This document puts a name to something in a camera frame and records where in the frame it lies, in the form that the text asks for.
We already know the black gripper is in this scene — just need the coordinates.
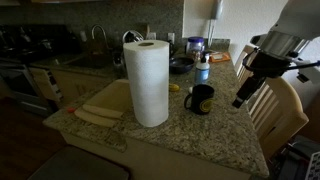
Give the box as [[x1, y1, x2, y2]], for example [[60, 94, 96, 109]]
[[232, 49, 292, 109]]

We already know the blue pump bottle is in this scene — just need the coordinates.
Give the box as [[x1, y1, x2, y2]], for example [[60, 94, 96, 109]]
[[194, 52, 211, 85]]

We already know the dark blue bowl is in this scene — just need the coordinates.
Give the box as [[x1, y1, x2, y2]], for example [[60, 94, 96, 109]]
[[169, 56, 196, 75]]

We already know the black mug yellow logo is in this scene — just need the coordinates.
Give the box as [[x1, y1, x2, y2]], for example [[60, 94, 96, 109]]
[[183, 83, 216, 116]]

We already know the large light wooden chair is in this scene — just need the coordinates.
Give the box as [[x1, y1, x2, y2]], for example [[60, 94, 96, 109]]
[[248, 73, 310, 161]]

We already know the orange flat package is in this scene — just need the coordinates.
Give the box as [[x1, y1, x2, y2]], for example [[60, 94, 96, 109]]
[[209, 51, 232, 64]]

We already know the small yellow object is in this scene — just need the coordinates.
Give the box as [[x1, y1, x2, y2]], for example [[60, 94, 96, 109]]
[[168, 83, 181, 93]]

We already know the clear jar blue lid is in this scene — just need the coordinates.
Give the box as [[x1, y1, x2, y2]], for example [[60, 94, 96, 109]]
[[185, 36, 206, 62]]

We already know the grey bag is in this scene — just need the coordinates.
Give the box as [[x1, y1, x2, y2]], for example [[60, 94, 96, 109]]
[[271, 135, 320, 180]]

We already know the white paper towel roll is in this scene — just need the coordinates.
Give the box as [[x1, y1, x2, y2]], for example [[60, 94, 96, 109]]
[[122, 39, 171, 128]]

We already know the white grid panel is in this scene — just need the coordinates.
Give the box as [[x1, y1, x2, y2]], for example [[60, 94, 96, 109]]
[[304, 151, 320, 180]]

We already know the silver metal pot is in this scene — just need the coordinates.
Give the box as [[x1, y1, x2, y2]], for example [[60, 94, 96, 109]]
[[121, 29, 145, 44]]

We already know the large wooden cutting board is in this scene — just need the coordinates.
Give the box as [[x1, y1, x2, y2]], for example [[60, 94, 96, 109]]
[[82, 78, 133, 120]]

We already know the small wooden cutting board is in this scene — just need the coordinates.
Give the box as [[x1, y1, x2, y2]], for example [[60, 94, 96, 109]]
[[73, 107, 118, 129]]

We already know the curved metal faucet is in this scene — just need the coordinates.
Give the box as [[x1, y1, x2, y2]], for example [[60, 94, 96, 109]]
[[90, 23, 110, 54]]

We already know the dark padded stool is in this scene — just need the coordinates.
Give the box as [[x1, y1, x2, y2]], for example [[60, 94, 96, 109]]
[[27, 144, 131, 180]]

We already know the beige striped dish towel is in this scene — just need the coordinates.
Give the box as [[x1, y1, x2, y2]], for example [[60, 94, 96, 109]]
[[28, 67, 63, 103]]

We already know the black stove top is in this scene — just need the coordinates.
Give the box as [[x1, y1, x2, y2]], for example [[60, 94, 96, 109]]
[[0, 24, 81, 65]]

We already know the oven front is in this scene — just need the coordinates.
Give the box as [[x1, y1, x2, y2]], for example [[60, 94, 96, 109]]
[[0, 63, 58, 117]]

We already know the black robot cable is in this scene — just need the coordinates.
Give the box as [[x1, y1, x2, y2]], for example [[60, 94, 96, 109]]
[[242, 47, 320, 73]]

